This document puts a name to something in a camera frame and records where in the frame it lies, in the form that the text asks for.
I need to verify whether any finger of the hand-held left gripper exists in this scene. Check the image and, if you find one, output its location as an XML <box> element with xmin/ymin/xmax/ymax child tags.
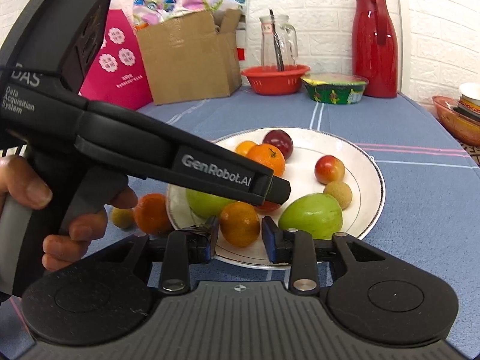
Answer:
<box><xmin>75</xmin><ymin>135</ymin><xmax>292</xmax><ymax>206</ymax></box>
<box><xmin>84</xmin><ymin>100</ymin><xmax>275</xmax><ymax>178</ymax></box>

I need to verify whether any red plastic basket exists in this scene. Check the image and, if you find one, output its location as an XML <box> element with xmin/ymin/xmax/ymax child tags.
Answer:
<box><xmin>241</xmin><ymin>65</ymin><xmax>311</xmax><ymax>95</ymax></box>

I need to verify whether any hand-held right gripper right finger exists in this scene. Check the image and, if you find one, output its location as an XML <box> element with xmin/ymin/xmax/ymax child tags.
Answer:
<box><xmin>261</xmin><ymin>217</ymin><xmax>387</xmax><ymax>295</ymax></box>

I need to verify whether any red thermos jug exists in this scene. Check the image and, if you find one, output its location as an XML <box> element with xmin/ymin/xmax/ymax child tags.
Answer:
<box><xmin>351</xmin><ymin>0</ymin><xmax>399</xmax><ymax>99</ymax></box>

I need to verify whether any dark red plum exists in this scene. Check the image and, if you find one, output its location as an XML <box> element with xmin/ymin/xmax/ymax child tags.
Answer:
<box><xmin>262</xmin><ymin>129</ymin><xmax>294</xmax><ymax>160</ymax></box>

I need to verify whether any person's left hand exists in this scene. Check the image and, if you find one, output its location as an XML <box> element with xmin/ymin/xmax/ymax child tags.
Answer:
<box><xmin>0</xmin><ymin>155</ymin><xmax>138</xmax><ymax>272</ymax></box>

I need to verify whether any orange patterned bowl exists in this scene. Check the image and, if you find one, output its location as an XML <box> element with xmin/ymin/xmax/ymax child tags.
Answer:
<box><xmin>432</xmin><ymin>95</ymin><xmax>480</xmax><ymax>147</ymax></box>

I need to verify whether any white ceramic plate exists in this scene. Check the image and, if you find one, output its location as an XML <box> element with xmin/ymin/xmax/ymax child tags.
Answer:
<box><xmin>166</xmin><ymin>127</ymin><xmax>386</xmax><ymax>269</ymax></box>

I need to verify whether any small yellow-green plum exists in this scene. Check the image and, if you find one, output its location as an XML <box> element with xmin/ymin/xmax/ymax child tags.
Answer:
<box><xmin>111</xmin><ymin>206</ymin><xmax>135</xmax><ymax>229</ymax></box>

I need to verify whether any metal utensil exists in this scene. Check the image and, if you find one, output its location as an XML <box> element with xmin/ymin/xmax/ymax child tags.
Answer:
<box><xmin>268</xmin><ymin>9</ymin><xmax>284</xmax><ymax>72</ymax></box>

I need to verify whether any brown cardboard box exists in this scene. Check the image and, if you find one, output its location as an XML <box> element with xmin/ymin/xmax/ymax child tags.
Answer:
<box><xmin>135</xmin><ymin>8</ymin><xmax>244</xmax><ymax>106</ymax></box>

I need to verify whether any deep orange mandarin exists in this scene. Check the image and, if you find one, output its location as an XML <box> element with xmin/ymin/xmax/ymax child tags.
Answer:
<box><xmin>134</xmin><ymin>193</ymin><xmax>174</xmax><ymax>237</ymax></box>

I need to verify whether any large green jujube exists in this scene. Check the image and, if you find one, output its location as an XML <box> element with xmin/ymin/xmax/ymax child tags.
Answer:
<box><xmin>278</xmin><ymin>193</ymin><xmax>344</xmax><ymax>240</ymax></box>
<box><xmin>186</xmin><ymin>189</ymin><xmax>237</xmax><ymax>219</ymax></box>

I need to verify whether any green printed bowl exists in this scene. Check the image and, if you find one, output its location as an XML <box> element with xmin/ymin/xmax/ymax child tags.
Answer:
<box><xmin>301</xmin><ymin>74</ymin><xmax>369</xmax><ymax>104</ymax></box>

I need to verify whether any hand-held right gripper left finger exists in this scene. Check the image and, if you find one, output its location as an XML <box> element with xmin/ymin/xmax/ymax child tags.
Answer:
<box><xmin>80</xmin><ymin>216</ymin><xmax>220</xmax><ymax>295</ymax></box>

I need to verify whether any glass pitcher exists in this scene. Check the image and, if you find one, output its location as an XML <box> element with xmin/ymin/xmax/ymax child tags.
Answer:
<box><xmin>259</xmin><ymin>15</ymin><xmax>299</xmax><ymax>71</ymax></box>

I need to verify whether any brown patterned cloth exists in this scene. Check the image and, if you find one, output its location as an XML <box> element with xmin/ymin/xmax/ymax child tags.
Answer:
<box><xmin>459</xmin><ymin>140</ymin><xmax>480</xmax><ymax>166</ymax></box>

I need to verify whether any tan longan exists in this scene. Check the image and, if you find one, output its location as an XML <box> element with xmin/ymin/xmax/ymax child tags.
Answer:
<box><xmin>323</xmin><ymin>181</ymin><xmax>353</xmax><ymax>209</ymax></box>

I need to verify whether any floral cloth bundle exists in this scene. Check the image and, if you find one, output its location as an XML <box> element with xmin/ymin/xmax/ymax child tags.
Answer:
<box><xmin>132</xmin><ymin>0</ymin><xmax>242</xmax><ymax>31</ymax></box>

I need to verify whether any red yellow plum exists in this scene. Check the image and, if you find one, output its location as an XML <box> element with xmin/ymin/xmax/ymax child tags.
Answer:
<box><xmin>314</xmin><ymin>155</ymin><xmax>346</xmax><ymax>185</ymax></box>

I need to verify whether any large orange with stem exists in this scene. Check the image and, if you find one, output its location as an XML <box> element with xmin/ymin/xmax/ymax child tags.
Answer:
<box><xmin>246</xmin><ymin>143</ymin><xmax>286</xmax><ymax>178</ymax></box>

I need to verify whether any pink tote bag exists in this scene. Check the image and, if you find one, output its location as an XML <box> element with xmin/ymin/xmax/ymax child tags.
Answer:
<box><xmin>79</xmin><ymin>9</ymin><xmax>154</xmax><ymax>110</ymax></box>

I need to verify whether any small yellow-orange mandarin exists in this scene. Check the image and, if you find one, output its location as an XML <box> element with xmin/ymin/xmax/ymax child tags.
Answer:
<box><xmin>235</xmin><ymin>140</ymin><xmax>259</xmax><ymax>157</ymax></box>

